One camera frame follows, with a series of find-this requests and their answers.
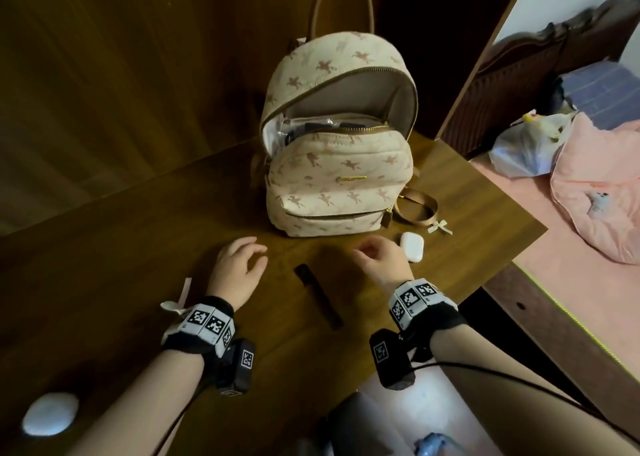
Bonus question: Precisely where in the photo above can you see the person's left hand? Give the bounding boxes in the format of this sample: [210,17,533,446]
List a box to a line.
[206,236,269,313]

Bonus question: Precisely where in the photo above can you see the person's right hand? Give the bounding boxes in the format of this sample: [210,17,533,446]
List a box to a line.
[352,235,415,294]

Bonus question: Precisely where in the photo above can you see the white earbud case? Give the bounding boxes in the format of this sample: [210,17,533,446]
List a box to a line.
[399,232,425,263]
[21,392,80,437]

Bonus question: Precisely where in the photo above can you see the black stick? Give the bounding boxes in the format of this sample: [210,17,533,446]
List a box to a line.
[293,264,345,331]

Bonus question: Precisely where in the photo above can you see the cream patterned backpack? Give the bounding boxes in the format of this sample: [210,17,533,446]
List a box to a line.
[249,0,440,238]

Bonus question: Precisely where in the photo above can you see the person's left forearm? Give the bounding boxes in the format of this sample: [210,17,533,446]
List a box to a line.
[67,350,206,456]

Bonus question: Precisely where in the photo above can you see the person's right forearm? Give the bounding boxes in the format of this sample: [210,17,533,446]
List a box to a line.
[429,325,640,456]

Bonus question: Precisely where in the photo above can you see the person's grey clothing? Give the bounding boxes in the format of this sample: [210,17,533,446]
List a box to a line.
[299,391,453,456]

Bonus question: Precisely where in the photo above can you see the right black marker wristband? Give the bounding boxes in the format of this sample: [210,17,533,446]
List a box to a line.
[388,278,469,347]

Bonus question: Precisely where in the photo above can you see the black marker wristband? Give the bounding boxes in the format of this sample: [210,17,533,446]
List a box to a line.
[388,278,469,347]
[161,296,236,357]

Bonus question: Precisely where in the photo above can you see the left black marker wristband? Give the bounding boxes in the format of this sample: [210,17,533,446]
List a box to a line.
[161,296,236,357]

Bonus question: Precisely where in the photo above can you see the pink bed sheet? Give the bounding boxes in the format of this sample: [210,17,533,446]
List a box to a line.
[469,153,640,377]

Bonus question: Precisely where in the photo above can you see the translucent plastic shopping bag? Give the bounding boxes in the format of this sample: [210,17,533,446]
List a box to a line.
[489,109,576,179]

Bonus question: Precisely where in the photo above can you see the dark carved bed headboard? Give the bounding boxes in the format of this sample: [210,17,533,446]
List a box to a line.
[439,0,640,159]

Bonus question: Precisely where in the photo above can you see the pink quilt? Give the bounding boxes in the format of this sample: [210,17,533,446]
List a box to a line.
[549,113,640,265]

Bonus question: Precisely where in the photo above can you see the dark wooden shelf cabinet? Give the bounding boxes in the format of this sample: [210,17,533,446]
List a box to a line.
[375,0,536,141]

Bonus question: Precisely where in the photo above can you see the blue checkered pillow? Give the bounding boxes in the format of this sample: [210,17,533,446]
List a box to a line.
[559,60,640,131]

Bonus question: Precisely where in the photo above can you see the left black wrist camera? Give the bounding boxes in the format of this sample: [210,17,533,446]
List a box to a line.
[215,339,256,397]

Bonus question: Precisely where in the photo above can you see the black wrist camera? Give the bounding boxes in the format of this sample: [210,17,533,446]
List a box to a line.
[215,339,256,397]
[369,329,417,391]

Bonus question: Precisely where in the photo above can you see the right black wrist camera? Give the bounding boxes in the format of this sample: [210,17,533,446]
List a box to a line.
[369,329,417,391]

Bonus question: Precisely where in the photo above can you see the left black camera cable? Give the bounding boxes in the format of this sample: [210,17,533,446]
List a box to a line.
[152,378,221,456]

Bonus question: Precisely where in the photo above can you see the black camera cable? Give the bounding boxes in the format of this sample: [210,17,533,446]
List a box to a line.
[152,378,221,456]
[412,360,640,444]

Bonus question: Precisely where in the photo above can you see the right black camera cable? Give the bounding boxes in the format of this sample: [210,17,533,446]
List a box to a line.
[412,360,640,444]

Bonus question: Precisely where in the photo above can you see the dark wooden bed rail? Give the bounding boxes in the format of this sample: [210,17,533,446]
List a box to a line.
[483,263,640,421]

